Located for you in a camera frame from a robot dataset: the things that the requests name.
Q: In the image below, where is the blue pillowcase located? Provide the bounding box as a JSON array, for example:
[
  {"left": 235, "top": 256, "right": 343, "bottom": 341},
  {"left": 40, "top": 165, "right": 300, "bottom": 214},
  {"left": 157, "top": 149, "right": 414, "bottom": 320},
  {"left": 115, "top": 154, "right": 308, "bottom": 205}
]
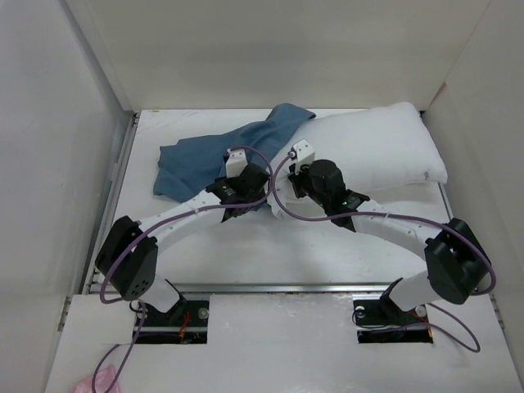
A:
[{"left": 153, "top": 103, "right": 316, "bottom": 202}]

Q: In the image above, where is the white pillow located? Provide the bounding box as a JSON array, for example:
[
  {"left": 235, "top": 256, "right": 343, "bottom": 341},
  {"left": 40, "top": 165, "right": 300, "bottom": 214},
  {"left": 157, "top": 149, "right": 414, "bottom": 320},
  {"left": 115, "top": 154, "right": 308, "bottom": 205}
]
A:
[{"left": 271, "top": 102, "right": 448, "bottom": 193}]

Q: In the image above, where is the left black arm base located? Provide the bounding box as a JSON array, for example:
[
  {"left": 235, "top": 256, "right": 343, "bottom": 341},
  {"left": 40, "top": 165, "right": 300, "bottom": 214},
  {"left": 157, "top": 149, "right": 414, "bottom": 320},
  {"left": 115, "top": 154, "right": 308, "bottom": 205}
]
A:
[{"left": 129, "top": 296, "right": 210, "bottom": 344}]

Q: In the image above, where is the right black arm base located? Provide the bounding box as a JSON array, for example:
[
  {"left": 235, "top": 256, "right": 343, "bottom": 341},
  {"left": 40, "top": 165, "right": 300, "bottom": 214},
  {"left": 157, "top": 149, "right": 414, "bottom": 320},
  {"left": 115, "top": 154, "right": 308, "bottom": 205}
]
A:
[{"left": 351, "top": 299, "right": 433, "bottom": 344}]

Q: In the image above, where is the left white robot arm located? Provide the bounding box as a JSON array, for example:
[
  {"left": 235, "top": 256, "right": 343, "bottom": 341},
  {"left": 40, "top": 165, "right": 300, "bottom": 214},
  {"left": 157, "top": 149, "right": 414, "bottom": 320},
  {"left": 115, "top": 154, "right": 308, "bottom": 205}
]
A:
[{"left": 95, "top": 164, "right": 270, "bottom": 325}]

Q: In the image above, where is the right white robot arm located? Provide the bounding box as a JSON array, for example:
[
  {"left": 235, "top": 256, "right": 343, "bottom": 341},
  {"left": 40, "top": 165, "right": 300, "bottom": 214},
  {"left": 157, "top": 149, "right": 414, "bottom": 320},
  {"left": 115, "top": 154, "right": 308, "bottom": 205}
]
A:
[{"left": 287, "top": 160, "right": 493, "bottom": 323}]

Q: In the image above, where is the pink plastic bag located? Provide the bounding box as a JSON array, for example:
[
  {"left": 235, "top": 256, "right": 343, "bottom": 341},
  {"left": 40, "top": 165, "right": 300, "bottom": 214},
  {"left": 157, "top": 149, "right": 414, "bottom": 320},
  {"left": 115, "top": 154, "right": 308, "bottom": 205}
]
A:
[{"left": 72, "top": 366, "right": 120, "bottom": 393}]

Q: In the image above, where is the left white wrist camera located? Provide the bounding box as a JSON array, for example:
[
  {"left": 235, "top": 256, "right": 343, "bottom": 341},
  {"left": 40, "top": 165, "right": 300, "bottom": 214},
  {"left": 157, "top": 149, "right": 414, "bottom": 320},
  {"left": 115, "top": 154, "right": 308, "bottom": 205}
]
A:
[{"left": 225, "top": 148, "right": 248, "bottom": 178}]

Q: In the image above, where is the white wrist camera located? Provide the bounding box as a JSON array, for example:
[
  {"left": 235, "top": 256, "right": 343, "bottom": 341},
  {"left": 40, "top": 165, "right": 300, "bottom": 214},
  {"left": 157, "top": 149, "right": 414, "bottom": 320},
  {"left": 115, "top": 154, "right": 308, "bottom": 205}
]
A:
[
  {"left": 289, "top": 139, "right": 315, "bottom": 166},
  {"left": 225, "top": 148, "right": 248, "bottom": 178}
]

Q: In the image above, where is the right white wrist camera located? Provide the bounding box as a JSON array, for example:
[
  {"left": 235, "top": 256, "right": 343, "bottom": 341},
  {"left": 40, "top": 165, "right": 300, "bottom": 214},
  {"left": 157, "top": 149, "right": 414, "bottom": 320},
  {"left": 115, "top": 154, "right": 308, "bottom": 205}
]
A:
[{"left": 289, "top": 139, "right": 315, "bottom": 166}]

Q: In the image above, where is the aluminium rail frame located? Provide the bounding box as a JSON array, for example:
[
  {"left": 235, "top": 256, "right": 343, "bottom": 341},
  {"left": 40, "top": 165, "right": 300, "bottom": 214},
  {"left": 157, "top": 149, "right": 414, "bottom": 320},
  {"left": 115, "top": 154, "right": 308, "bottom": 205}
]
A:
[{"left": 56, "top": 110, "right": 504, "bottom": 331}]

